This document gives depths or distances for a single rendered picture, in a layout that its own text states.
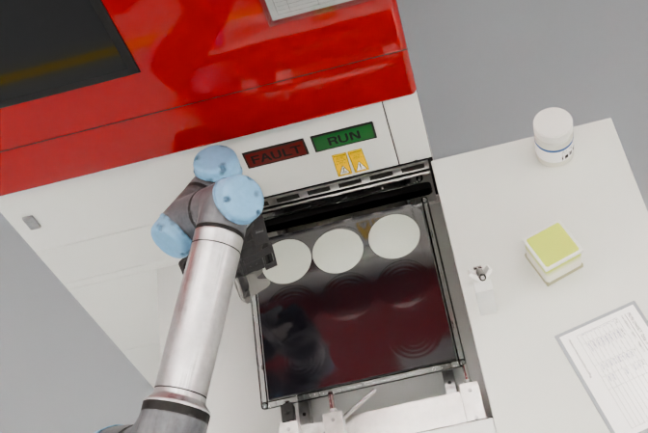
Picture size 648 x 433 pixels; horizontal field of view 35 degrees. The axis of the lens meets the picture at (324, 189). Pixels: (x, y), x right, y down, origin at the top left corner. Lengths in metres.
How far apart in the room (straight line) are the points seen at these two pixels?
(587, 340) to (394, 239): 0.44
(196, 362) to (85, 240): 0.70
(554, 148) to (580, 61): 1.50
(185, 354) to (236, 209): 0.22
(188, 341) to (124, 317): 0.91
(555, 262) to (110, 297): 1.00
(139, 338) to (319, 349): 0.66
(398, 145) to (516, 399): 0.53
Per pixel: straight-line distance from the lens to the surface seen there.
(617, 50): 3.41
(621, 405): 1.72
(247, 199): 1.51
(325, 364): 1.88
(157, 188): 1.96
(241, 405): 1.98
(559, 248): 1.78
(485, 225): 1.89
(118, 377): 3.09
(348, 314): 1.92
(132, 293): 2.27
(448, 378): 1.88
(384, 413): 1.84
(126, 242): 2.10
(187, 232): 1.61
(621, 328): 1.78
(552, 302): 1.80
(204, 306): 1.47
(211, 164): 1.67
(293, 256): 2.01
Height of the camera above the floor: 2.56
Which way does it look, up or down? 53 degrees down
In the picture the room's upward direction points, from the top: 21 degrees counter-clockwise
